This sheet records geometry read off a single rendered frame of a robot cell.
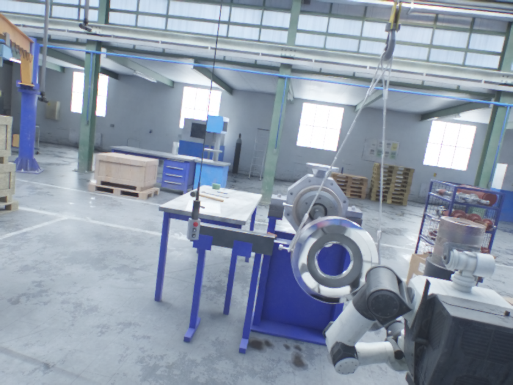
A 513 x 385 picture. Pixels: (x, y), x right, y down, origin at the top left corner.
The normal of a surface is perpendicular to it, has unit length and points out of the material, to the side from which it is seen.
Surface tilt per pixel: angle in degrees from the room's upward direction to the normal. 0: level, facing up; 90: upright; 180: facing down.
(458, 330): 90
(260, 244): 90
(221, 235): 90
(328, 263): 90
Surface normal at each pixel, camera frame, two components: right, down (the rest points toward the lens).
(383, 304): -0.27, 0.29
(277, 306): -0.11, 0.14
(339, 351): -0.54, 0.09
